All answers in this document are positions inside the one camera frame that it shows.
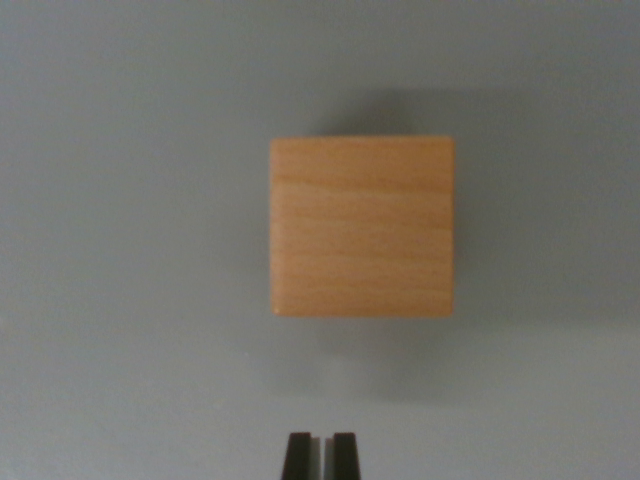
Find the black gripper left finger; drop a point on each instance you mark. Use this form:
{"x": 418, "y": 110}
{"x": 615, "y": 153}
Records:
{"x": 300, "y": 457}

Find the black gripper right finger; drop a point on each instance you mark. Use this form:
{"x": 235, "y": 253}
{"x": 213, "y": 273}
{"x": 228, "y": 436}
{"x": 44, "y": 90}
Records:
{"x": 345, "y": 457}

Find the wooden cube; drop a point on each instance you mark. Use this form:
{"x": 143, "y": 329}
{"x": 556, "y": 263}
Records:
{"x": 362, "y": 227}

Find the grey plastic tray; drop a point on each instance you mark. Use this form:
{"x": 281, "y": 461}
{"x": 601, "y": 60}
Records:
{"x": 125, "y": 225}

